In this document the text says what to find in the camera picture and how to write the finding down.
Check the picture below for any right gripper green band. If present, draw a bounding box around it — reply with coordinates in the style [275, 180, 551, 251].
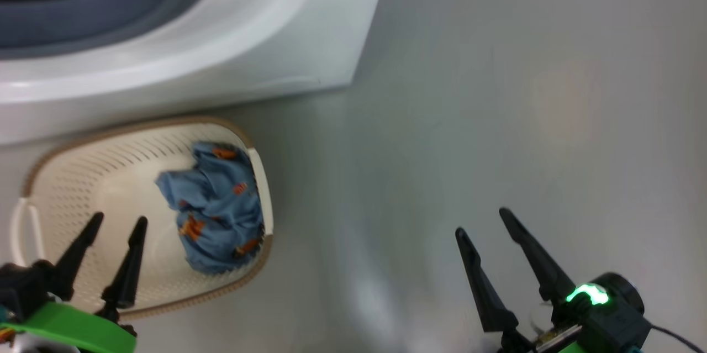
[455, 208, 652, 353]

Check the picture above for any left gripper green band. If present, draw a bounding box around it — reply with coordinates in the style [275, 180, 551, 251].
[0, 212, 149, 353]

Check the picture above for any blue garment orange print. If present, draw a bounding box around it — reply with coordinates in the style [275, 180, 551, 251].
[155, 141, 266, 275]

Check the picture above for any cream laundry basket brown rim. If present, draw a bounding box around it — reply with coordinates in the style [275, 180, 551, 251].
[10, 115, 274, 320]

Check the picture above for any grey rubber door gasket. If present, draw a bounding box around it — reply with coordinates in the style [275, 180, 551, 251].
[0, 0, 220, 60]

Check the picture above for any white front-load washing machine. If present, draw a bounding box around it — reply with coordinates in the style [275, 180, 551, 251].
[0, 0, 392, 146]

